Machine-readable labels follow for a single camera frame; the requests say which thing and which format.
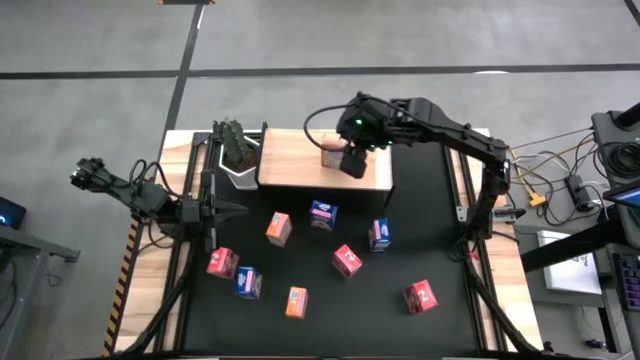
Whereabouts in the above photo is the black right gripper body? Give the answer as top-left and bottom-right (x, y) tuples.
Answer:
(337, 91), (399, 180)

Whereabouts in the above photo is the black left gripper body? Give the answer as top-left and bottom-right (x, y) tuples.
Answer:
(180, 170), (221, 253)

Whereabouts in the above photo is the red Froot Loops cereal box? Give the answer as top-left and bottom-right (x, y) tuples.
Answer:
(401, 278), (440, 316)
(331, 243), (364, 280)
(206, 246), (241, 280)

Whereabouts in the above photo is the orange Mini Wheats cereal box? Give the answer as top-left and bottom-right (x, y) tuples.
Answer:
(320, 138), (350, 170)
(264, 211), (294, 249)
(284, 285), (310, 321)

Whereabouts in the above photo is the blue Frosted Flakes cereal box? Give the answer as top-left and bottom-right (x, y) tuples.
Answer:
(308, 199), (339, 232)
(368, 217), (393, 254)
(235, 265), (264, 301)

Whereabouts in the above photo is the wooden shelf with black legs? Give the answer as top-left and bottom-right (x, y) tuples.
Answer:
(255, 121), (396, 194)

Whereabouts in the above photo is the white plant pot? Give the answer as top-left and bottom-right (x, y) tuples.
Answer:
(218, 134), (261, 191)

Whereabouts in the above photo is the grey side table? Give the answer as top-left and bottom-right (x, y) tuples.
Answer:
(0, 223), (81, 360)

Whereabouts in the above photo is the black table mat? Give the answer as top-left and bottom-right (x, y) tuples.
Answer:
(182, 142), (481, 354)

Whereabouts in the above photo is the black device with blue light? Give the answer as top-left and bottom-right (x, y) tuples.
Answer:
(0, 195), (28, 230)

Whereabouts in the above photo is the black power brick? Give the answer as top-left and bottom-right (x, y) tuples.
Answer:
(563, 173), (595, 212)

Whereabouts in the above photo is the black diagonal beam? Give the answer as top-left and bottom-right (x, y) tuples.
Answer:
(519, 217), (626, 274)

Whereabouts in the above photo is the grey equipment cart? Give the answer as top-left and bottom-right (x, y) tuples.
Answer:
(591, 102), (640, 251)

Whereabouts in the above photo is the white panel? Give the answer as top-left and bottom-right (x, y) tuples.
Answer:
(536, 228), (604, 296)

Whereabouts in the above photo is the black pole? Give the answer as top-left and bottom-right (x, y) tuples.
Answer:
(613, 102), (640, 129)

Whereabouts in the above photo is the tablet with blue screen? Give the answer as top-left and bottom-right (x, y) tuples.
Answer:
(602, 180), (640, 209)

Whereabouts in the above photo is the black keyboard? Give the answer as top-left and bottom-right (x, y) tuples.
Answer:
(612, 251), (640, 312)

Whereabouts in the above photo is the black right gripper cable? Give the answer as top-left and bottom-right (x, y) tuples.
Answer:
(303, 103), (351, 151)

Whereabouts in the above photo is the black cable coil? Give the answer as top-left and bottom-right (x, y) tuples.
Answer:
(597, 141), (640, 176)

